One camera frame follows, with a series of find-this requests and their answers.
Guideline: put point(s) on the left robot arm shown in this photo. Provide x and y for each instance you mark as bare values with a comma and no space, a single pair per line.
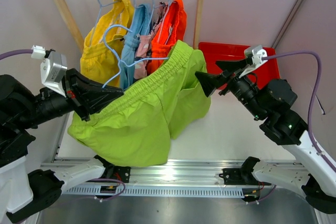
24,193

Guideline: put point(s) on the light blue shorts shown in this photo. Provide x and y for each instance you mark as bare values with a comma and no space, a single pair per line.
140,26

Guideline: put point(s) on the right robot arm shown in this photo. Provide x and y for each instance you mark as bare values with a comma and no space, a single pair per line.
272,105

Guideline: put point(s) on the blue hanger of pink shorts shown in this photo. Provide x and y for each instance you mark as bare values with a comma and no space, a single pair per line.
154,7

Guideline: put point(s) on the orange shorts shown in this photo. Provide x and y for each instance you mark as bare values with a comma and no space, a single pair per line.
161,51

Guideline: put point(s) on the lime green shorts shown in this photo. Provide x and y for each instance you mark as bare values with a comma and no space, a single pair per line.
136,129

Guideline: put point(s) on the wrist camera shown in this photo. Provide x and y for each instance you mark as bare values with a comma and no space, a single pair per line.
52,68
254,56

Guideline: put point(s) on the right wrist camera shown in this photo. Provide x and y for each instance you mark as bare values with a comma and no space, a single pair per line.
254,56

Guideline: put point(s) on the yellow shorts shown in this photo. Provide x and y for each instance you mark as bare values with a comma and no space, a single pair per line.
103,45

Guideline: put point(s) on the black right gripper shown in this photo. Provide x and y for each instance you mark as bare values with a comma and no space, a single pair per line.
233,70

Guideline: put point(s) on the blue hanger of orange shorts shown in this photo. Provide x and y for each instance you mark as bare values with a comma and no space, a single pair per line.
164,23

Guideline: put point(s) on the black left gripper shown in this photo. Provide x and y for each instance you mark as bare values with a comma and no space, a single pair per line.
87,95

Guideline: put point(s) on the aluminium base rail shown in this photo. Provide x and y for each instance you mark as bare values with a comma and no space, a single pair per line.
194,179

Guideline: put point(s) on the red plastic bin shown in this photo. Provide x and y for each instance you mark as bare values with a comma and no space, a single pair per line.
214,51

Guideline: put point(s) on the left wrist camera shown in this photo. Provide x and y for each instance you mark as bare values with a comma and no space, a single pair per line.
52,68

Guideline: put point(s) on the pink patterned shorts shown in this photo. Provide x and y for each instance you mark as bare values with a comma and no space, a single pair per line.
147,45

